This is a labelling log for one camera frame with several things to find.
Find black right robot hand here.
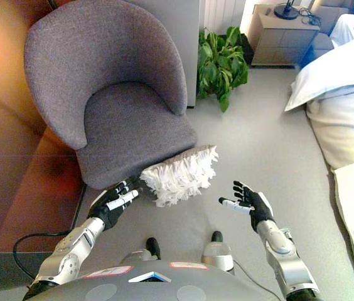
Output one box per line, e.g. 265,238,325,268
218,180,277,233

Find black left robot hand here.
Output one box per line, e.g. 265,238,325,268
86,179,140,231

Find white fringed pillow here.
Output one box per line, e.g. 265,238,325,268
139,144,220,208

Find silver left robot leg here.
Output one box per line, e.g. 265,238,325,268
120,237,161,266

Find silver robot leg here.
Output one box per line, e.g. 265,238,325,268
200,231,236,277
120,237,161,266

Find silver right robot leg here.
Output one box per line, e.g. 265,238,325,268
200,231,236,277

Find grey fabric armchair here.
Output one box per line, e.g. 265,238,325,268
23,0,199,191

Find grey robot torso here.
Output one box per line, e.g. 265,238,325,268
23,261,280,301

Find cream bed mattress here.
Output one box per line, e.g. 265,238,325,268
305,89,354,170

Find brown wooden desk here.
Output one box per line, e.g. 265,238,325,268
0,0,87,253

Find green potted plant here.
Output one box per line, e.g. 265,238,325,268
196,26,249,113

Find beige nightstand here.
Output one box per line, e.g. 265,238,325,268
251,4,321,67

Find white pleated curtain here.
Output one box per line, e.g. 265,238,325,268
203,0,247,34

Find dark round lamp base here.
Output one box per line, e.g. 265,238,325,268
273,0,300,19

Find thin grey leg cable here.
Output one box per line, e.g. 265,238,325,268
232,258,279,298

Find thick black left wrist cable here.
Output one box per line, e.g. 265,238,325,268
13,230,73,280

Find black cable on nightstand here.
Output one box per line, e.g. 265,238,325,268
298,6,322,26

